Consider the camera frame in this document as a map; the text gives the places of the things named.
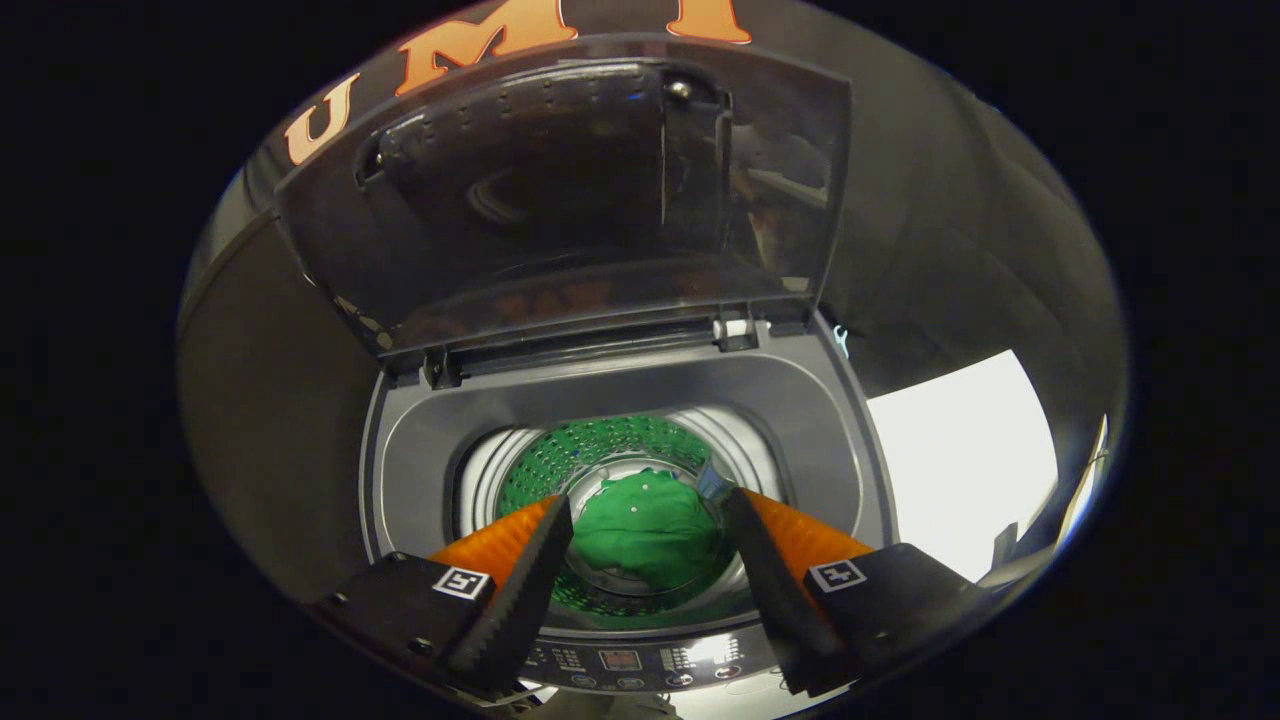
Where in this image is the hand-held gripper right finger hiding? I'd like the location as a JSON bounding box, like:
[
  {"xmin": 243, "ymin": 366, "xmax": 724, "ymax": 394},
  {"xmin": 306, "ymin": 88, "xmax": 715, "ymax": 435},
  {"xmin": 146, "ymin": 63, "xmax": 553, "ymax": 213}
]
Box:
[{"xmin": 722, "ymin": 488, "xmax": 998, "ymax": 698}]

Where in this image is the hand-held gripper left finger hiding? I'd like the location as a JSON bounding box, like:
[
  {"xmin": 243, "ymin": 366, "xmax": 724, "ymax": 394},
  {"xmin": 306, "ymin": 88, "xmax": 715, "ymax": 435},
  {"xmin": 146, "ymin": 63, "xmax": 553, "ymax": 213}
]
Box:
[{"xmin": 310, "ymin": 495, "xmax": 576, "ymax": 698}]

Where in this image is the green polo shirt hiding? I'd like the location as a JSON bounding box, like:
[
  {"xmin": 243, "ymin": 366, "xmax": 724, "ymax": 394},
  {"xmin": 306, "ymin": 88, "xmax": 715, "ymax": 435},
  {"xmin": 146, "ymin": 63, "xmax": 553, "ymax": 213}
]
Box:
[{"xmin": 568, "ymin": 468, "xmax": 728, "ymax": 598}]

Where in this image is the grey washing machine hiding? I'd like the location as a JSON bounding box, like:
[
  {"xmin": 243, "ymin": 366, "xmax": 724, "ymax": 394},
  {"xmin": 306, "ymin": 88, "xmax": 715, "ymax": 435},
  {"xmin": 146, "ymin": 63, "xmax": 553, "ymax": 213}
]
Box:
[{"xmin": 358, "ymin": 315, "xmax": 898, "ymax": 698}]

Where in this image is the dark washing machine lid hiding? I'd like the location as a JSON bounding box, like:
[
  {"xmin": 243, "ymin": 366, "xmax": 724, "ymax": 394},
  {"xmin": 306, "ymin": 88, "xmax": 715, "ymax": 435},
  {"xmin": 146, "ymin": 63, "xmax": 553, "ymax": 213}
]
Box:
[{"xmin": 275, "ymin": 40, "xmax": 853, "ymax": 389}]

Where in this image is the white table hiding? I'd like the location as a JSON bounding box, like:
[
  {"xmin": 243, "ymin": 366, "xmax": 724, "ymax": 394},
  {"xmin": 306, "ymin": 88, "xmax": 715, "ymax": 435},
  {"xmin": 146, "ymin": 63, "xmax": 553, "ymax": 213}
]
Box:
[{"xmin": 865, "ymin": 350, "xmax": 1061, "ymax": 583}]

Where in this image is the black backdrop cloth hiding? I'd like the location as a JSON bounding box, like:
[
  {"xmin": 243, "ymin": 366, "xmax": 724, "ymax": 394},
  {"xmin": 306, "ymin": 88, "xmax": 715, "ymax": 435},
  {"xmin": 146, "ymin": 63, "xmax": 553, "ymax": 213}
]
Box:
[{"xmin": 180, "ymin": 0, "xmax": 1126, "ymax": 601}]

